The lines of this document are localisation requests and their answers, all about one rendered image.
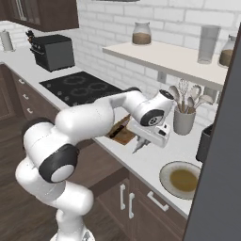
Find dark brown wall cupboard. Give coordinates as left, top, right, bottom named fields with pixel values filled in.
left=0, top=0, right=80, bottom=33

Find grey round plate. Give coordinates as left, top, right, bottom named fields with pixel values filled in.
left=158, top=160, right=201, bottom=201

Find grey wall socket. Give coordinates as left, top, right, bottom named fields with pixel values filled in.
left=157, top=71, right=167, bottom=84
left=203, top=87, right=218, bottom=103

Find brown wooden cutting board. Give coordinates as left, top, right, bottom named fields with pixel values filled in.
left=105, top=114, right=137, bottom=146

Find metal whisk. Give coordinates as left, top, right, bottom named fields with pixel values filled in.
left=178, top=78, right=190, bottom=112

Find tall grey glass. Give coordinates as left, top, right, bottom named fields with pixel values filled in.
left=197, top=24, right=221, bottom=65

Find brown open drawer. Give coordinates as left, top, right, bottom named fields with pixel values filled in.
left=74, top=137, right=130, bottom=200

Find glass jar brown contents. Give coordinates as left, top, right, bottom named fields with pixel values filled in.
left=131, top=21, right=153, bottom=45
left=218, top=34, right=237, bottom=68

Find grey utensil pot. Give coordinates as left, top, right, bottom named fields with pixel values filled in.
left=172, top=106, right=197, bottom=137

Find black toaster oven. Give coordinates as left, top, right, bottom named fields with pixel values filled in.
left=30, top=34, right=76, bottom=73

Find grey fridge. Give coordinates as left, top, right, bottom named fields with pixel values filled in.
left=182, top=31, right=241, bottom=241

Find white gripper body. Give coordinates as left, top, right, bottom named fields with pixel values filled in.
left=127, top=120, right=171, bottom=149

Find brown drawer front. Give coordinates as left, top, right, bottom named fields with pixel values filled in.
left=136, top=175, right=188, bottom=230

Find brown cupboard door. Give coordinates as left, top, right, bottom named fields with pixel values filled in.
left=127, top=185, right=177, bottom=241
left=93, top=178, right=131, bottom=234

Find small grey spoon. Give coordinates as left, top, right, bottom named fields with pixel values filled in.
left=186, top=96, right=196, bottom=114

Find black knife block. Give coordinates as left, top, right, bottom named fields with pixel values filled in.
left=24, top=29, right=36, bottom=48

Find brown base drawer cabinet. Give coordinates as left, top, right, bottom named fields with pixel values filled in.
left=0, top=62, right=61, bottom=124

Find white cupboard door handle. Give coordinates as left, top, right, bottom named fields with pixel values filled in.
left=120, top=184, right=126, bottom=211
left=128, top=192, right=136, bottom=219

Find pale wall shelf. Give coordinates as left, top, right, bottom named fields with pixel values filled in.
left=102, top=40, right=229, bottom=92

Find black countertop appliance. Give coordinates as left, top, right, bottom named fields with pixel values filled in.
left=195, top=123, right=215, bottom=164

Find black hob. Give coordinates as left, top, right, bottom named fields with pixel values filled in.
left=39, top=71, right=125, bottom=107

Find grey ladle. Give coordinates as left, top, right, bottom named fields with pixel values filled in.
left=194, top=94, right=215, bottom=109

